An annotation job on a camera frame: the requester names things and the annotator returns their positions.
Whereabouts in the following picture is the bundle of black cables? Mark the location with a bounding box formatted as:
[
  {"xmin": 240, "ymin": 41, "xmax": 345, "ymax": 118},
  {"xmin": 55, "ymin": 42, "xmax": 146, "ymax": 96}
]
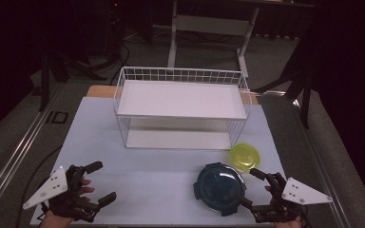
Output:
[{"xmin": 88, "ymin": 42, "xmax": 131, "ymax": 86}]

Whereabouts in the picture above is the black stand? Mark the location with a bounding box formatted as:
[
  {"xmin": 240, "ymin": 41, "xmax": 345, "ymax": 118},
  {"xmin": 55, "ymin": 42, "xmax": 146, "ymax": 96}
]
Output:
[
  {"xmin": 252, "ymin": 63, "xmax": 316, "ymax": 129},
  {"xmin": 38, "ymin": 50, "xmax": 108, "ymax": 112}
]

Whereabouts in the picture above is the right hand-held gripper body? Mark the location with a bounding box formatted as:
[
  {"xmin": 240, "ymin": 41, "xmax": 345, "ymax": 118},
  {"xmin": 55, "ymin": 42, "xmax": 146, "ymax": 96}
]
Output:
[{"xmin": 251, "ymin": 172, "xmax": 334, "ymax": 224}]

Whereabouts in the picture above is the metal floor rail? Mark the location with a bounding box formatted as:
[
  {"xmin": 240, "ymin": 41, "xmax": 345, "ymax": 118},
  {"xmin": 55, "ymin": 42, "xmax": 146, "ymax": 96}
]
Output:
[
  {"xmin": 0, "ymin": 82, "xmax": 65, "ymax": 219},
  {"xmin": 293, "ymin": 98, "xmax": 354, "ymax": 228}
]

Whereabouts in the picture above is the person's right hand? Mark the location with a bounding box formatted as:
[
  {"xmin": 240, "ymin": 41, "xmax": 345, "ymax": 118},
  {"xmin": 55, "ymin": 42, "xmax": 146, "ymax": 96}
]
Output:
[{"xmin": 263, "ymin": 185, "xmax": 302, "ymax": 228}]

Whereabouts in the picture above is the white desk frame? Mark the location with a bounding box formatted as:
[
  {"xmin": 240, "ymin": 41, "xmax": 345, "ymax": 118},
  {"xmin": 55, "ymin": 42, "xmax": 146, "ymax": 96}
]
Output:
[{"xmin": 166, "ymin": 0, "xmax": 317, "ymax": 79}]

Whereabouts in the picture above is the yellow-green round container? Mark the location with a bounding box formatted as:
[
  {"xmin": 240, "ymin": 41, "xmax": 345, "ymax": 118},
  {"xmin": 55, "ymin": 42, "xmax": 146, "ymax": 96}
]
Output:
[{"xmin": 229, "ymin": 142, "xmax": 262, "ymax": 174}]

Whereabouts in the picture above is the pale table mat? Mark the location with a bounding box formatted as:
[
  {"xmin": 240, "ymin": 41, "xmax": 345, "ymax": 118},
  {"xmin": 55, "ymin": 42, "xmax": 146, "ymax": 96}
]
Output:
[{"xmin": 29, "ymin": 96, "xmax": 302, "ymax": 227}]

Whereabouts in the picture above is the person's left hand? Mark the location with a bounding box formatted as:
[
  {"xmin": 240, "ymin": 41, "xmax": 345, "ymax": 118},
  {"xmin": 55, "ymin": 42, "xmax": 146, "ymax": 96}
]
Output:
[{"xmin": 39, "ymin": 179, "xmax": 96, "ymax": 228}]

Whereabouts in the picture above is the dark blue lidded glass container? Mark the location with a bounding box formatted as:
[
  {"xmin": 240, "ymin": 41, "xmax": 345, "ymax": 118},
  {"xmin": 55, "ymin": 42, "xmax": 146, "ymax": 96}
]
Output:
[{"xmin": 193, "ymin": 161, "xmax": 248, "ymax": 218}]

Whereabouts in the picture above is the white wire shelf rack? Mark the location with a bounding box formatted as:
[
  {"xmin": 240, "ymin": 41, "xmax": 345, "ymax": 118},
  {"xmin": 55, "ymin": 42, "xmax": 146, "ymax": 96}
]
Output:
[{"xmin": 113, "ymin": 66, "xmax": 254, "ymax": 151}]

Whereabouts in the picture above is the black floor cable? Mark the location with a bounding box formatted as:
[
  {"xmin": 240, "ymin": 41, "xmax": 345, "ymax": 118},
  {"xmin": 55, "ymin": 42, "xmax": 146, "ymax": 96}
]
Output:
[{"xmin": 13, "ymin": 143, "xmax": 65, "ymax": 228}]

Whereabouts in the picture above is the wooden table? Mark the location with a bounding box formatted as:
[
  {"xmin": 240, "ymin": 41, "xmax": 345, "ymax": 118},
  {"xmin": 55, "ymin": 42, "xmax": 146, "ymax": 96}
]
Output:
[{"xmin": 86, "ymin": 85, "xmax": 261, "ymax": 105}]

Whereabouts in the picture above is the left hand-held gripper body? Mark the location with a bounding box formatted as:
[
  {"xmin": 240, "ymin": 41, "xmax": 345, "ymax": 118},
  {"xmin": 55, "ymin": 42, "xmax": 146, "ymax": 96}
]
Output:
[{"xmin": 22, "ymin": 163, "xmax": 103, "ymax": 223}]

